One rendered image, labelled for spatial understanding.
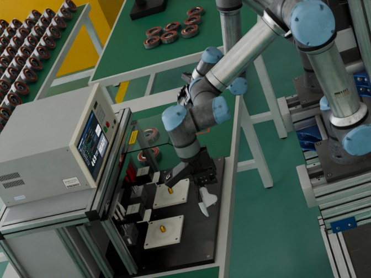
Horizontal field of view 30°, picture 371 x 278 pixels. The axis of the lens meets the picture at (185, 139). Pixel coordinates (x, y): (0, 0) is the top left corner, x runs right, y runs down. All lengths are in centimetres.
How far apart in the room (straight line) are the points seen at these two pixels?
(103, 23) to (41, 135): 368
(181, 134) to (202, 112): 9
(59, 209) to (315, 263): 147
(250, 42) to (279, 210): 195
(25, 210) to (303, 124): 114
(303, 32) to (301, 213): 203
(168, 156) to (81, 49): 330
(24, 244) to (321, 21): 141
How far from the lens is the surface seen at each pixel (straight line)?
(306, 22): 192
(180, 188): 297
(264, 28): 208
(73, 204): 257
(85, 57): 647
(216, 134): 328
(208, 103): 202
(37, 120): 279
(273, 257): 364
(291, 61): 527
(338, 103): 209
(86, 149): 259
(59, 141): 256
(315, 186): 240
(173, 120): 199
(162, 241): 274
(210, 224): 274
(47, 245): 267
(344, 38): 243
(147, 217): 273
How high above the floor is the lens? 246
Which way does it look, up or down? 31 degrees down
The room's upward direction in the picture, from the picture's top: 23 degrees counter-clockwise
